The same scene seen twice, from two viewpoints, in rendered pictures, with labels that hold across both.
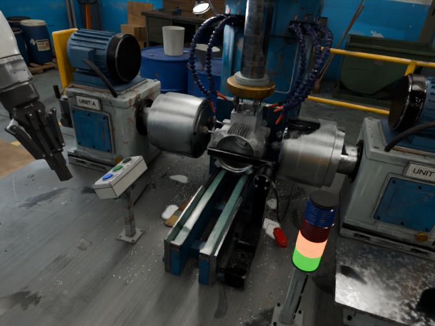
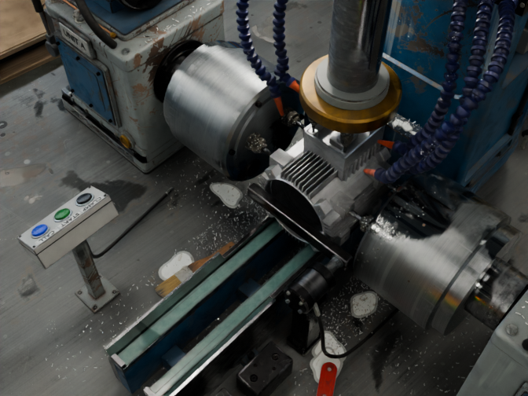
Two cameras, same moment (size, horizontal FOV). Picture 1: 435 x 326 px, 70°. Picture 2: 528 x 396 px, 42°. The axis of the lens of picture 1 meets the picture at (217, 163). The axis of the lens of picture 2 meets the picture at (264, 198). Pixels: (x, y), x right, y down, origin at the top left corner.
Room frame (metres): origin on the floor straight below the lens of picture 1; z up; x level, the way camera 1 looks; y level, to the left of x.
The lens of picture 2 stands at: (0.29, -0.37, 2.09)
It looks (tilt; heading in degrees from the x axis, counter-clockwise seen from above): 53 degrees down; 27
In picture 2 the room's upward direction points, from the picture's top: straight up
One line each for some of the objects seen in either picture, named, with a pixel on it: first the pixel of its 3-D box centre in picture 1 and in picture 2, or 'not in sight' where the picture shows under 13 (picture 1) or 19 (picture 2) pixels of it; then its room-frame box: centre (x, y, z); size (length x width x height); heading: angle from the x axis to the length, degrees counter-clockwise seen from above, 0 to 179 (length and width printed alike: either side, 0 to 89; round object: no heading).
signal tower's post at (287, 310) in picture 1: (303, 268); not in sight; (0.51, -0.22, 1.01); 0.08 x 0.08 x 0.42; 73
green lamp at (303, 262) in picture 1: (307, 255); not in sight; (0.51, -0.22, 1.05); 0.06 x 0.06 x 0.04
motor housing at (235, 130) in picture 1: (241, 142); (326, 182); (1.12, -0.09, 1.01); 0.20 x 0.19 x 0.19; 163
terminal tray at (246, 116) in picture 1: (246, 117); (342, 141); (1.15, -0.10, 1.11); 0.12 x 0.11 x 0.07; 163
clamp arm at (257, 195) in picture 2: (240, 158); (297, 225); (1.00, -0.08, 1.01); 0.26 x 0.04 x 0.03; 73
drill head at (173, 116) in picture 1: (171, 122); (219, 99); (1.20, 0.20, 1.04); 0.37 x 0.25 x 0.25; 73
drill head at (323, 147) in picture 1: (315, 152); (447, 259); (1.03, -0.36, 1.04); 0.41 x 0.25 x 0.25; 73
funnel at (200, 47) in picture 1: (205, 61); not in sight; (2.72, 0.17, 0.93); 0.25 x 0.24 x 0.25; 159
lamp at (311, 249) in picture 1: (311, 240); not in sight; (0.51, -0.22, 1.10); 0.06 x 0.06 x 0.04
